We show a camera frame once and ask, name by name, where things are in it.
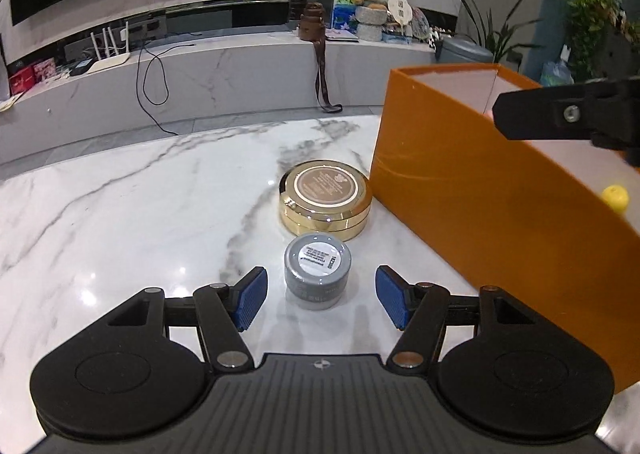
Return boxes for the bushy green plant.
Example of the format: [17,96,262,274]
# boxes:
[564,0,627,81]

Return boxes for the yellow plastic bottle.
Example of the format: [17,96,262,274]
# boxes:
[601,184,629,216]

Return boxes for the grey bin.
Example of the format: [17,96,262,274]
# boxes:
[434,36,496,66]

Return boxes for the grey jar with label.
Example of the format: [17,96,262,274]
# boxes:
[284,233,352,310]

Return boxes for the orange storage box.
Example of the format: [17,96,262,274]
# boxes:
[369,63,640,395]

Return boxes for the red box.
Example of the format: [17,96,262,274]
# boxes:
[9,58,57,96]

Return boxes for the brown camera case with strap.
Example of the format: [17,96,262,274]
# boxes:
[298,4,344,113]

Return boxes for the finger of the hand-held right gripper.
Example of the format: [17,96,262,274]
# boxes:
[492,78,640,151]

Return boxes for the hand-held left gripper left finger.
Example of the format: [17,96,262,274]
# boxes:
[107,265,268,371]

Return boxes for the grey stone pots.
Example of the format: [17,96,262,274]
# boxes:
[354,4,389,41]

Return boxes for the long-leaf potted plant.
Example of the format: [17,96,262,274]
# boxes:
[454,0,542,66]

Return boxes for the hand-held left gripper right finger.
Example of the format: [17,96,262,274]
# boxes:
[375,264,538,370]

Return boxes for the round gold tin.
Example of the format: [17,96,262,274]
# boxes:
[278,160,373,241]

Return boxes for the marble television console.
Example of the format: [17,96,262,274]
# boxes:
[0,0,437,166]

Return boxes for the white router with antennas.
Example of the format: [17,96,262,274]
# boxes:
[89,21,132,72]

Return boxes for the black cable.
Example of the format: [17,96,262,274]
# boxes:
[136,41,197,136]

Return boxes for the white round hand fan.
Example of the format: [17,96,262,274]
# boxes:
[387,0,414,31]

